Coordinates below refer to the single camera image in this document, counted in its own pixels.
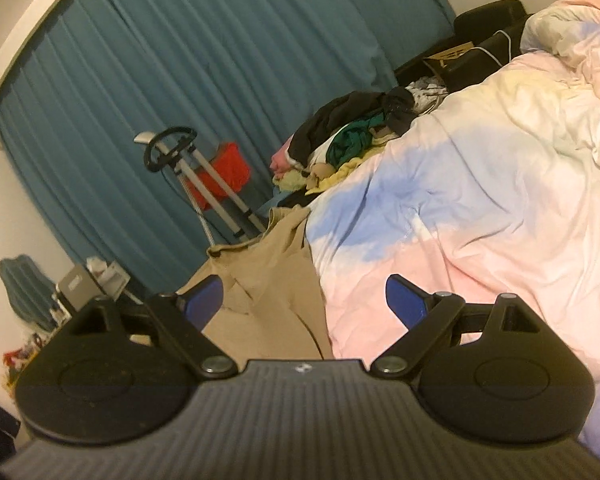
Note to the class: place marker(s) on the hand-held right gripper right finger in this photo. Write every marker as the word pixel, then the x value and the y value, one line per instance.
pixel 405 302

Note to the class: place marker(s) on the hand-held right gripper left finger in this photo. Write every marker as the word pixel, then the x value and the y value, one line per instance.
pixel 205 302

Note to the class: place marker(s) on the tan shirt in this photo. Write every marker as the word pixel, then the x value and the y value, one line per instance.
pixel 275 300

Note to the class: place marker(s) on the garment steamer stand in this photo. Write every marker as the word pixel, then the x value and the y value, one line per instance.
pixel 215 195

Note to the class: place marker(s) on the grey chair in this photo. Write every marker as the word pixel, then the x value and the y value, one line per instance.
pixel 77 290

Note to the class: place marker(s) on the red cloth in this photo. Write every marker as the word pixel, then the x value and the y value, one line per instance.
pixel 230 170

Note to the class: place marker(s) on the pastel tie-dye duvet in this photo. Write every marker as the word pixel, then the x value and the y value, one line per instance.
pixel 480 185

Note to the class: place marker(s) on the yellow cloth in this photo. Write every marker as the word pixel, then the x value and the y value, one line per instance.
pixel 340 175

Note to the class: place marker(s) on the pink garment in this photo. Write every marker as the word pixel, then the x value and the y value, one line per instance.
pixel 282 160

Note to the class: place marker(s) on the green garment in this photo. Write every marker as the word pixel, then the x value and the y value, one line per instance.
pixel 352 142

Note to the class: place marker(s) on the cosmetics clutter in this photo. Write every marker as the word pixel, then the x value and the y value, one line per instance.
pixel 25 355

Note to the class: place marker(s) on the black garment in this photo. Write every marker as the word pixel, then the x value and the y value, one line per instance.
pixel 340 110

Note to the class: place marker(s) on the white patterned cloth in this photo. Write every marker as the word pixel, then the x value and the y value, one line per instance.
pixel 425 92

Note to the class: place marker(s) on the teal curtain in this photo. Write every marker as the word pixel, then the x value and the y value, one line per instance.
pixel 205 60

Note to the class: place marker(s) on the black sofa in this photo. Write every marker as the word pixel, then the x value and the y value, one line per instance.
pixel 485 15

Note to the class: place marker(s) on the wavy frame mirror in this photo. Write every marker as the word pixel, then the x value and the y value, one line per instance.
pixel 25 290

